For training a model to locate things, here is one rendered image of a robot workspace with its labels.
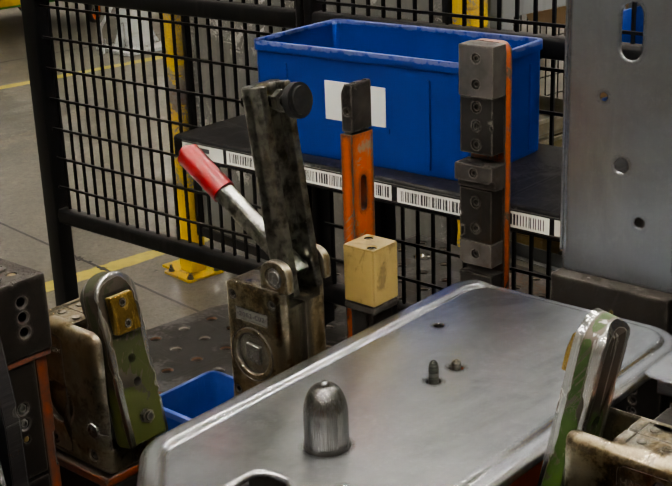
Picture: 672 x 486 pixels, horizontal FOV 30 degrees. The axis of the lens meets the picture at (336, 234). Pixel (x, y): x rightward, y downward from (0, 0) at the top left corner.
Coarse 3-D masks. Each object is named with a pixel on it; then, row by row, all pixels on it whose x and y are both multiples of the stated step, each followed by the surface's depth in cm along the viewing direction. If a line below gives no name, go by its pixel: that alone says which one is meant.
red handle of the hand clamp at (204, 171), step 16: (192, 144) 108; (192, 160) 107; (208, 160) 107; (192, 176) 107; (208, 176) 106; (224, 176) 106; (208, 192) 106; (224, 192) 106; (224, 208) 106; (240, 208) 105; (240, 224) 105; (256, 224) 104; (256, 240) 104; (304, 272) 103
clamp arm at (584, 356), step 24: (600, 312) 78; (576, 336) 78; (600, 336) 77; (624, 336) 79; (576, 360) 78; (600, 360) 77; (576, 384) 79; (600, 384) 79; (576, 408) 79; (600, 408) 80; (552, 432) 81; (600, 432) 82; (552, 456) 82; (552, 480) 82
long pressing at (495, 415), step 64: (384, 320) 107; (448, 320) 108; (512, 320) 107; (576, 320) 107; (384, 384) 96; (448, 384) 96; (512, 384) 96; (640, 384) 97; (192, 448) 88; (256, 448) 88; (384, 448) 87; (448, 448) 87; (512, 448) 87
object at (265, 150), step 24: (264, 96) 98; (288, 96) 97; (312, 96) 98; (264, 120) 99; (288, 120) 101; (264, 144) 99; (288, 144) 101; (264, 168) 100; (288, 168) 102; (264, 192) 101; (288, 192) 102; (264, 216) 102; (288, 216) 102; (288, 240) 101; (312, 240) 103; (288, 264) 101; (312, 264) 103
